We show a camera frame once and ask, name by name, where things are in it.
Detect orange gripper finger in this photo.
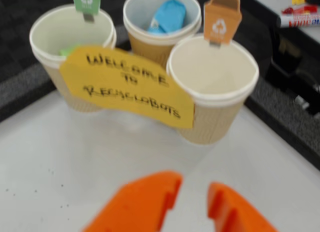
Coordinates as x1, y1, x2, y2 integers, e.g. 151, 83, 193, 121
80, 170, 184, 232
206, 181, 280, 232

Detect green paper-wrapped rubbish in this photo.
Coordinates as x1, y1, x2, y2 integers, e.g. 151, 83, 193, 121
58, 44, 83, 56

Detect blue paper-wrapped rubbish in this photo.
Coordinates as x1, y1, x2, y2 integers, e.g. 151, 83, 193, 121
146, 0, 188, 35

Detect dark grey foam border strip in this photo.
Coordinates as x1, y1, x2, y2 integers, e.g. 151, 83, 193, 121
243, 75, 320, 167
0, 63, 60, 123

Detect yellow handwritten welcome sign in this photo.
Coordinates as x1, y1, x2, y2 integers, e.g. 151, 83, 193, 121
59, 45, 195, 129

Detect paper cup with orange tag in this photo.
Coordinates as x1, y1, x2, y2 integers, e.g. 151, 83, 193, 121
166, 35, 260, 145

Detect paper cup with blue tag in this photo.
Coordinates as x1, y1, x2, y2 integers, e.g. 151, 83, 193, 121
122, 0, 202, 67

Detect black equipment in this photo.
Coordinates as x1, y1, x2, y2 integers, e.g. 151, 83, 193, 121
264, 15, 320, 115

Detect paper cup with green tag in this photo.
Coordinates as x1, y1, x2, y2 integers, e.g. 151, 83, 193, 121
29, 5, 117, 114

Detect orange recycle bin tag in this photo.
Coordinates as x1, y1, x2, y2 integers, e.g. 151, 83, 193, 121
203, 0, 243, 49

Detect red and white marker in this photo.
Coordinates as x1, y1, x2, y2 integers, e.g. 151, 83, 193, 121
279, 5, 320, 29

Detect green recycle bin tag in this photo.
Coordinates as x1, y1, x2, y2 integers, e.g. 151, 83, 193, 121
71, 0, 102, 24

